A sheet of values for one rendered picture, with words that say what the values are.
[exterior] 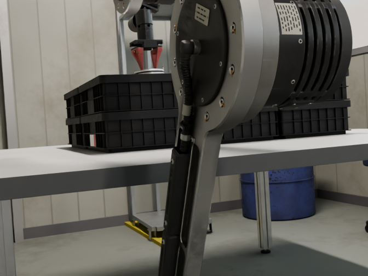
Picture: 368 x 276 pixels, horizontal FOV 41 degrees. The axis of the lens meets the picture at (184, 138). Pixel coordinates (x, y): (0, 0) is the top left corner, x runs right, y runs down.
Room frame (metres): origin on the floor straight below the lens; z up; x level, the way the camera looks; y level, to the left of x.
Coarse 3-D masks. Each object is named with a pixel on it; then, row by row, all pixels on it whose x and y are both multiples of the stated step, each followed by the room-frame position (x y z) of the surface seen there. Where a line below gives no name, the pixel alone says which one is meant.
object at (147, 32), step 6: (144, 24) 1.69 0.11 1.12; (150, 24) 1.70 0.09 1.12; (138, 30) 1.70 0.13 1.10; (144, 30) 1.69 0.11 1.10; (150, 30) 1.69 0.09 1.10; (138, 36) 1.70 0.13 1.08; (144, 36) 1.69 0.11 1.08; (150, 36) 1.69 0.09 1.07; (132, 42) 1.69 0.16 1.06; (138, 42) 1.67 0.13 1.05; (162, 42) 1.70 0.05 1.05
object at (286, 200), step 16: (240, 176) 3.92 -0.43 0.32; (272, 176) 3.66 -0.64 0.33; (288, 176) 3.65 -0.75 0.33; (304, 176) 3.71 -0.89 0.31; (272, 192) 3.66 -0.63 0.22; (288, 192) 3.65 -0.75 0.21; (304, 192) 3.70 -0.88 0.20; (272, 208) 3.67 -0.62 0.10; (288, 208) 3.65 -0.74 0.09; (304, 208) 3.70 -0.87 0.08
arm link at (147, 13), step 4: (144, 8) 1.70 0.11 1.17; (140, 12) 1.69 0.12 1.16; (144, 12) 1.69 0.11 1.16; (148, 12) 1.69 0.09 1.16; (136, 16) 1.70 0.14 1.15; (140, 16) 1.69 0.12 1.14; (144, 16) 1.69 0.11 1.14; (148, 16) 1.69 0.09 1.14; (136, 20) 1.70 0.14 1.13; (140, 20) 1.69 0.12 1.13; (144, 20) 1.69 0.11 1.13; (148, 20) 1.69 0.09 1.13; (152, 20) 1.71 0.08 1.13; (136, 24) 1.70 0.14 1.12; (140, 24) 1.69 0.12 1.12; (148, 24) 1.70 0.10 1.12; (152, 24) 1.71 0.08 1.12
